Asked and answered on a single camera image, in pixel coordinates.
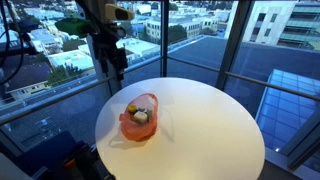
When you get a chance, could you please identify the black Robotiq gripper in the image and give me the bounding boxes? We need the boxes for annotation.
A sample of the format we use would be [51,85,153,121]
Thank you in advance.
[94,35,129,82]

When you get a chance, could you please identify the small white bottle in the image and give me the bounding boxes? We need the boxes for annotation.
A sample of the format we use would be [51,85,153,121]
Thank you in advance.
[145,106,155,122]

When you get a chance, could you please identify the dark bottle with yellow cap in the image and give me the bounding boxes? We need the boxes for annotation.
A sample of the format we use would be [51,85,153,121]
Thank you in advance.
[127,104,139,116]

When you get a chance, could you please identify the green plastic housing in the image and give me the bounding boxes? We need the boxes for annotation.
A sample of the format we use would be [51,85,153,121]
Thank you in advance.
[54,17,93,38]

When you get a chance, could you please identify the vertical window mullion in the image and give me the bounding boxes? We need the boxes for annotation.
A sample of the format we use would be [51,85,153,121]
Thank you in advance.
[160,0,170,78]

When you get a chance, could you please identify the orange plastic bag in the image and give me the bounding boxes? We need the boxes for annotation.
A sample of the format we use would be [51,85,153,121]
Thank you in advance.
[118,92,160,143]

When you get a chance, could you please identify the black device with orange part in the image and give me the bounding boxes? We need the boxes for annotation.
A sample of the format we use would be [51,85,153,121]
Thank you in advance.
[49,141,116,180]

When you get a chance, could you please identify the blue chair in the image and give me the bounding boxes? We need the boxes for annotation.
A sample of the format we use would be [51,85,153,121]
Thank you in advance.
[14,130,84,178]

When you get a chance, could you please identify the slanted window mullion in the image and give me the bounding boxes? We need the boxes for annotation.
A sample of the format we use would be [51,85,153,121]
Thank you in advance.
[214,0,253,91]

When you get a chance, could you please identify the round white table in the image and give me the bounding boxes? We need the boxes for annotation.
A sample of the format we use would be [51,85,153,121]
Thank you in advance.
[0,54,320,127]

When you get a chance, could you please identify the cream camera box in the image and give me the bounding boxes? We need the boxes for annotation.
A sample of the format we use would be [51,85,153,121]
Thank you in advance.
[104,3,136,23]

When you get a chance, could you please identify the black hanging cables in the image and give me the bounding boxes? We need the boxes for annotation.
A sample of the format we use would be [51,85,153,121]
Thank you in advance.
[0,0,26,86]

